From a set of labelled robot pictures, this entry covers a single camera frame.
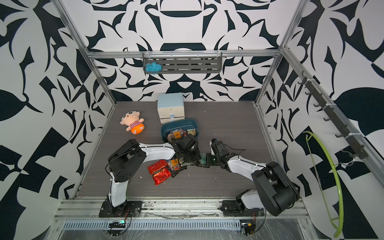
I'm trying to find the yellow label tea bag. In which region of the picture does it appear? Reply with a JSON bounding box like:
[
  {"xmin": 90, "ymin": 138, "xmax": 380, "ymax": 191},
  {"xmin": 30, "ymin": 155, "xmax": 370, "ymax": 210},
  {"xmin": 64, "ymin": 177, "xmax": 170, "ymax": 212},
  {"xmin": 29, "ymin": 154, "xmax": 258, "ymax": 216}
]
[{"xmin": 187, "ymin": 129, "xmax": 197, "ymax": 136}]

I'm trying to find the orange label tea bag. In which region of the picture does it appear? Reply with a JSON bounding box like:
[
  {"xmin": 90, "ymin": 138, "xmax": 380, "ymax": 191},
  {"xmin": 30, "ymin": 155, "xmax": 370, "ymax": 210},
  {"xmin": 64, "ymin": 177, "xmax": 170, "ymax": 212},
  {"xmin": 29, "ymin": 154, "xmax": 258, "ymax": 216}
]
[
  {"xmin": 171, "ymin": 129, "xmax": 184, "ymax": 140},
  {"xmin": 167, "ymin": 159, "xmax": 181, "ymax": 172}
]

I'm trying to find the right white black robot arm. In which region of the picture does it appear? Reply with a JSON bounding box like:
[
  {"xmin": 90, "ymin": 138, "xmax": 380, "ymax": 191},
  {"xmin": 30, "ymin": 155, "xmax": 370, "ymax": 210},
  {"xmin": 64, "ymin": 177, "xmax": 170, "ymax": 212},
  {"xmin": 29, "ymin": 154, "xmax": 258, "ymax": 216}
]
[{"xmin": 210, "ymin": 139, "xmax": 300, "ymax": 217}]

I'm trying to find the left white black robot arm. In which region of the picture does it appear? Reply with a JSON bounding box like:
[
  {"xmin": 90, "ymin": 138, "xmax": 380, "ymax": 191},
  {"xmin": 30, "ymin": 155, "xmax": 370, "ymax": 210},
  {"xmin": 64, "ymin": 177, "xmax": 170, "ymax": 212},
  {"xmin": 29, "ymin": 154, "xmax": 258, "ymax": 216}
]
[{"xmin": 105, "ymin": 135, "xmax": 200, "ymax": 208}]

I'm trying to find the teal plastic storage box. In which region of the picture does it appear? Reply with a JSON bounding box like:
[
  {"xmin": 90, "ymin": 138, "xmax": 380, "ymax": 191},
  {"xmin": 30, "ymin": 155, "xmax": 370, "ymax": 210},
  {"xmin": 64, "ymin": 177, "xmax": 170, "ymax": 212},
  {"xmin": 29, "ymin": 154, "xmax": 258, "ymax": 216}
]
[{"xmin": 161, "ymin": 119, "xmax": 199, "ymax": 142}]

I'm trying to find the black tea bag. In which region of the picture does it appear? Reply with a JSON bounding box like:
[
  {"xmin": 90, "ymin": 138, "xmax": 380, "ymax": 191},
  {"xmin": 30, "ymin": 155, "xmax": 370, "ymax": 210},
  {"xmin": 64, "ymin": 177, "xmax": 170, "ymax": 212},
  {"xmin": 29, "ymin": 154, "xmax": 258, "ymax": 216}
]
[{"xmin": 171, "ymin": 166, "xmax": 188, "ymax": 178}]

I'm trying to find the upper red tea bag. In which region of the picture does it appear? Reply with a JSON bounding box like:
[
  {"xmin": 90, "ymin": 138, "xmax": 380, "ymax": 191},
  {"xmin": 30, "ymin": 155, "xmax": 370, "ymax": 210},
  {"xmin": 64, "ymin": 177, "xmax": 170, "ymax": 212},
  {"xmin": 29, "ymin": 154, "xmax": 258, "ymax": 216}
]
[{"xmin": 148, "ymin": 160, "xmax": 168, "ymax": 175}]

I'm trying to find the red tea bag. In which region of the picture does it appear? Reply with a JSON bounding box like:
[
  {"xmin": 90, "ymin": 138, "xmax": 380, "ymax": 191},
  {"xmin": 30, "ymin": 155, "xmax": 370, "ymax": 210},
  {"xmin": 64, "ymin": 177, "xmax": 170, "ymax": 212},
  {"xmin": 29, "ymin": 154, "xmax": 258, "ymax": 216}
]
[
  {"xmin": 153, "ymin": 168, "xmax": 172, "ymax": 186},
  {"xmin": 148, "ymin": 160, "xmax": 168, "ymax": 175}
]

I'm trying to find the lower red tea bag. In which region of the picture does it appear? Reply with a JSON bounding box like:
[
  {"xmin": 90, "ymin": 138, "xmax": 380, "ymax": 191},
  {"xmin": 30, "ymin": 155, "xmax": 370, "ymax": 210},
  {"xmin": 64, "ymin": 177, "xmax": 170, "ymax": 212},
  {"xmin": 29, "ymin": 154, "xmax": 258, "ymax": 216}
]
[{"xmin": 153, "ymin": 168, "xmax": 172, "ymax": 186}]

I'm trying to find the white blue drawer cabinet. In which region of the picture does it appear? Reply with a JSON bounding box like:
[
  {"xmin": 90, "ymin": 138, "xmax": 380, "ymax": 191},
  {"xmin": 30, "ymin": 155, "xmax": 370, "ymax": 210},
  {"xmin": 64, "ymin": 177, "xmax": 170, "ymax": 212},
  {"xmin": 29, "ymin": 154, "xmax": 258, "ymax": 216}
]
[{"xmin": 157, "ymin": 93, "xmax": 185, "ymax": 124}]

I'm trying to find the pink plush doll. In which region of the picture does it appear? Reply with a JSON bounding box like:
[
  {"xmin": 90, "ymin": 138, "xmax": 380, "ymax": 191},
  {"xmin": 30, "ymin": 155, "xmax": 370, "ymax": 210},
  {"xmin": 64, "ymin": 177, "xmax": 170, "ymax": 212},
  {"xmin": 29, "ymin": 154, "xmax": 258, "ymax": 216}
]
[{"xmin": 120, "ymin": 111, "xmax": 145, "ymax": 135}]

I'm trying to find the right controller board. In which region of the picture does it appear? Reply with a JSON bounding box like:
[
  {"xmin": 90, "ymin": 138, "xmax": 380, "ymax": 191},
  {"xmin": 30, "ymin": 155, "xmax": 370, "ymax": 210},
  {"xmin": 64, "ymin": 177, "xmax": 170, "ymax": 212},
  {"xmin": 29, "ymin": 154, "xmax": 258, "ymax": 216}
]
[{"xmin": 240, "ymin": 223, "xmax": 256, "ymax": 236}]

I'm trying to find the controller board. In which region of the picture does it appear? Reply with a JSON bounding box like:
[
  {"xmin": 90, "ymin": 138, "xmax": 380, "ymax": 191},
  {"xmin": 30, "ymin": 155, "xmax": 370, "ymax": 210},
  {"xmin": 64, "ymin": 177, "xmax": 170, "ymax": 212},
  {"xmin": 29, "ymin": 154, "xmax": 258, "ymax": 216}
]
[
  {"xmin": 108, "ymin": 220, "xmax": 127, "ymax": 230},
  {"xmin": 240, "ymin": 223, "xmax": 256, "ymax": 236}
]

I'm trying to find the blue scrunchie bundle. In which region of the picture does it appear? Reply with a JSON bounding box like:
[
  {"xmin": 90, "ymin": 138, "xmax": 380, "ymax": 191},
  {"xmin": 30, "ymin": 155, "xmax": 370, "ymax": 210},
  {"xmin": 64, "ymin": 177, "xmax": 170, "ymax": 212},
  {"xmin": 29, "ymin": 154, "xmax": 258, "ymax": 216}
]
[{"xmin": 145, "ymin": 63, "xmax": 163, "ymax": 74}]

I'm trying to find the left controller board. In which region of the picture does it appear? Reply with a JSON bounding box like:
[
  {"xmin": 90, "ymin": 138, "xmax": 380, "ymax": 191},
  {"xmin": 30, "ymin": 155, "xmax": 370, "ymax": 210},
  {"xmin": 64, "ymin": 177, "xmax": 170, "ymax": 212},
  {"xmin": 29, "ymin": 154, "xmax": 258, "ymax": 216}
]
[{"xmin": 108, "ymin": 220, "xmax": 127, "ymax": 230}]

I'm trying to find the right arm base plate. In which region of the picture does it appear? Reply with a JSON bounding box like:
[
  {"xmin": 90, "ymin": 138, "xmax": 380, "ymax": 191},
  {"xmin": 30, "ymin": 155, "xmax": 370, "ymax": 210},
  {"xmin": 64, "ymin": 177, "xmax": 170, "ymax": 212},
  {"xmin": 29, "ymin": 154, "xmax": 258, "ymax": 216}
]
[{"xmin": 219, "ymin": 200, "xmax": 258, "ymax": 217}]

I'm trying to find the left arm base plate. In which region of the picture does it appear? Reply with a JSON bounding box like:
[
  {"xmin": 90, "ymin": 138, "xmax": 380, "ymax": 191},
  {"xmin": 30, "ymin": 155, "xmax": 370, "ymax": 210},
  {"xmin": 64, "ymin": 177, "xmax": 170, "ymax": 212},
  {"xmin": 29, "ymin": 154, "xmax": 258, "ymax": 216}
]
[{"xmin": 99, "ymin": 198, "xmax": 143, "ymax": 218}]

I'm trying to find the grey wall shelf rack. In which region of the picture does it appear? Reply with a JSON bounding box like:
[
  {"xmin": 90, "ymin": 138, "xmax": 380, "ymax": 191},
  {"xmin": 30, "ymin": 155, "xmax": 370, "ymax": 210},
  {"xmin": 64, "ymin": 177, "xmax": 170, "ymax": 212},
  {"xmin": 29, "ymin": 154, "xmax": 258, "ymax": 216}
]
[{"xmin": 142, "ymin": 51, "xmax": 223, "ymax": 74}]

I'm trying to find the white cable duct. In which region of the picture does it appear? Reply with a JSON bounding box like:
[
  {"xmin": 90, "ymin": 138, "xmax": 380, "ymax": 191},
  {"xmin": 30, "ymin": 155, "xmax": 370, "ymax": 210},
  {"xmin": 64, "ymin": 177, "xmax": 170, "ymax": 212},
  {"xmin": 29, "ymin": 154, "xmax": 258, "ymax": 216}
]
[{"xmin": 63, "ymin": 219, "xmax": 241, "ymax": 231}]

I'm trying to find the green hose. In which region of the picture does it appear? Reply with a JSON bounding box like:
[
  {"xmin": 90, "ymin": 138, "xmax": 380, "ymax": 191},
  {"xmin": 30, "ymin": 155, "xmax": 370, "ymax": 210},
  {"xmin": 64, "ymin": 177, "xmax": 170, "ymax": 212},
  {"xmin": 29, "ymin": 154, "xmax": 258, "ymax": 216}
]
[{"xmin": 303, "ymin": 130, "xmax": 345, "ymax": 238}]

